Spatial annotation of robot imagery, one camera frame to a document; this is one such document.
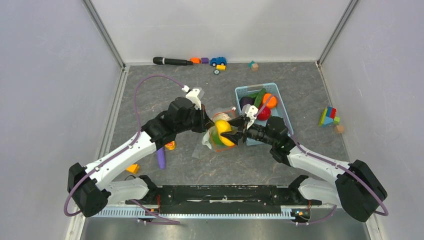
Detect purple toy stick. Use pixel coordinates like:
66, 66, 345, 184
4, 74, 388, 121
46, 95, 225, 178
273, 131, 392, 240
156, 147, 167, 170

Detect yellow red toy disc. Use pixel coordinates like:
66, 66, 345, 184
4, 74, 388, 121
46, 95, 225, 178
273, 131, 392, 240
165, 141, 176, 150

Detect yellow toy block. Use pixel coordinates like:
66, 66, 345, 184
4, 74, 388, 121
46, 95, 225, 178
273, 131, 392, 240
216, 65, 227, 71

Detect red apple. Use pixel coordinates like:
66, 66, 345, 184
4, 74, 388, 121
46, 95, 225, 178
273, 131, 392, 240
256, 106, 271, 121

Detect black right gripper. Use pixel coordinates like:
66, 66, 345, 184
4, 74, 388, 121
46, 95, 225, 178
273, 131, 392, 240
220, 115, 276, 147

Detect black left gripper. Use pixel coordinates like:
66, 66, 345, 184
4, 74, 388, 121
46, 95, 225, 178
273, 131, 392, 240
175, 103, 215, 134

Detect yellow bell pepper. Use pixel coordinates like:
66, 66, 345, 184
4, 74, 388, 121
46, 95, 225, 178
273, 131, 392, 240
215, 119, 235, 147

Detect green cucumber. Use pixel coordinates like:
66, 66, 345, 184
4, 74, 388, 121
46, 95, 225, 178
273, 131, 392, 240
253, 88, 267, 109

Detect light blue plastic basket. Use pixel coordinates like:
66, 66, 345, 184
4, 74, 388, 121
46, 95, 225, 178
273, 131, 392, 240
234, 82, 295, 147

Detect blue toy car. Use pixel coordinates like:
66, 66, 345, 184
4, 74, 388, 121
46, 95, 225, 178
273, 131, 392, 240
209, 56, 227, 67

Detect teal and tan blocks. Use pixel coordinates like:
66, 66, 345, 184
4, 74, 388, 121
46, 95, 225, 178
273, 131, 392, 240
249, 61, 259, 72

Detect green white cabbage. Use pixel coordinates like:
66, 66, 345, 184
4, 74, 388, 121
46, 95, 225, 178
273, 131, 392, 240
209, 113, 235, 147

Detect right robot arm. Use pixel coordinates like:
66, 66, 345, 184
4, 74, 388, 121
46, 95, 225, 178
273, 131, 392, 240
220, 116, 388, 222

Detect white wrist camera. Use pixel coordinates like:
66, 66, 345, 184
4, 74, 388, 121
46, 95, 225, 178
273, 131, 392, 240
241, 104, 259, 129
181, 85, 205, 110

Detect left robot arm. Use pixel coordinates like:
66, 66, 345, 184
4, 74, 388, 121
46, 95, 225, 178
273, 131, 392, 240
65, 95, 214, 217

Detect orange toy piece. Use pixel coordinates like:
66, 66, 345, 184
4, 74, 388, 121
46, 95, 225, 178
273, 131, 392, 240
189, 57, 202, 64

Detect purple toy block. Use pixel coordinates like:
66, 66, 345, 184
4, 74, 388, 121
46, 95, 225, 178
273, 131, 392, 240
200, 57, 210, 64

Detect colourful block stack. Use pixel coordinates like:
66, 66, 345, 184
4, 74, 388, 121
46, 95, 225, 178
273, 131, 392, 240
318, 106, 340, 127

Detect clear zip top bag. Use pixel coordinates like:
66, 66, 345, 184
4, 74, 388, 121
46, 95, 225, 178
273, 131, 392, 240
192, 106, 236, 159

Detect yellow cheese wedge toy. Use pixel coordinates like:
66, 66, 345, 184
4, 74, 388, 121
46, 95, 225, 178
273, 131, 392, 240
126, 164, 140, 174

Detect purple eggplant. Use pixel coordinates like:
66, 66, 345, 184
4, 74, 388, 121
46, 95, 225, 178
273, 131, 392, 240
239, 96, 255, 110

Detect tan wooden cube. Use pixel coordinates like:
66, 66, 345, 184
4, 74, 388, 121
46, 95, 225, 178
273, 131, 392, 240
334, 124, 345, 134

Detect black microphone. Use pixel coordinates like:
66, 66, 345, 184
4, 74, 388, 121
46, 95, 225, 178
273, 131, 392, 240
152, 56, 194, 66

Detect orange fruit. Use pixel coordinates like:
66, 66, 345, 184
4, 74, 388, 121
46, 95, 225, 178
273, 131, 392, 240
261, 93, 278, 109

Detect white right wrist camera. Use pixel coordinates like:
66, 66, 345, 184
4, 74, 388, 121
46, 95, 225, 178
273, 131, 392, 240
241, 104, 259, 129

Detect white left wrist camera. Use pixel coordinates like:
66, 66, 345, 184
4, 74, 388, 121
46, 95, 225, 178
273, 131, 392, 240
181, 85, 205, 110

